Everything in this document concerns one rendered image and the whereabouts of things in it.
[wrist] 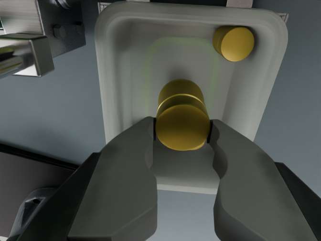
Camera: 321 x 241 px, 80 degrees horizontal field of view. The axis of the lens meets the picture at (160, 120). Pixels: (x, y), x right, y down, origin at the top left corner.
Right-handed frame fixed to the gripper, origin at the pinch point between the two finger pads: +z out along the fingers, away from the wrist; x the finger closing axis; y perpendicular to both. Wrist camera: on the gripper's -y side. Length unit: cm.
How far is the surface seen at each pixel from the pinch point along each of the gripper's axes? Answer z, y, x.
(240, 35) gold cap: 10.4, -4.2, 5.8
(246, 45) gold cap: 10.5, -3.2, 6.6
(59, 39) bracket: 5.2, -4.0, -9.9
